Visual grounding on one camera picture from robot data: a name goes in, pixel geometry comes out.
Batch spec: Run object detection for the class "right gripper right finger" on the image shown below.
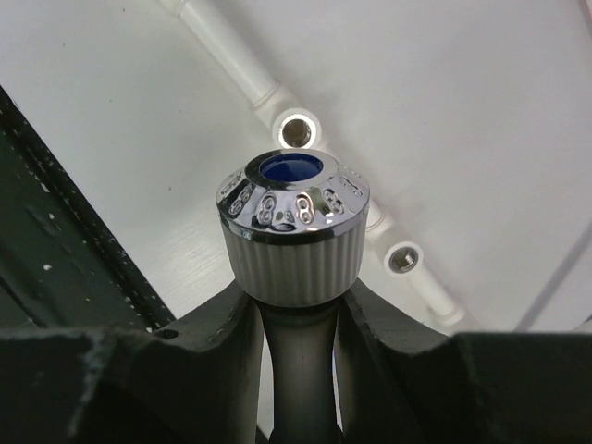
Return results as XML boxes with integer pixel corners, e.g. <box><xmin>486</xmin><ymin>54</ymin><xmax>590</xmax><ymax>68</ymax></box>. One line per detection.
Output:
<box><xmin>335</xmin><ymin>282</ymin><xmax>591</xmax><ymax>443</ymax></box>

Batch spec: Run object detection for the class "white PVC pipe frame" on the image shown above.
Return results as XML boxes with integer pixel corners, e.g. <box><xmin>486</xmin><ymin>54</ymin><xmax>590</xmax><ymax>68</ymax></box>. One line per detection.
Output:
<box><xmin>162</xmin><ymin>1</ymin><xmax>479</xmax><ymax>333</ymax></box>

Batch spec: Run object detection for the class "white faucet with chrome knob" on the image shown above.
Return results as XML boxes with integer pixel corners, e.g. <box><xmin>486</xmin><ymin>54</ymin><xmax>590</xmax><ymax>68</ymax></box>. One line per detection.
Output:
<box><xmin>216</xmin><ymin>149</ymin><xmax>370</xmax><ymax>443</ymax></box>

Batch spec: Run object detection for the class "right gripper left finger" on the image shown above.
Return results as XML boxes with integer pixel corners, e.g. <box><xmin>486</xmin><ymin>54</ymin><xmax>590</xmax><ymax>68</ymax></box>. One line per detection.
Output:
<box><xmin>1</xmin><ymin>284</ymin><xmax>263</xmax><ymax>443</ymax></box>

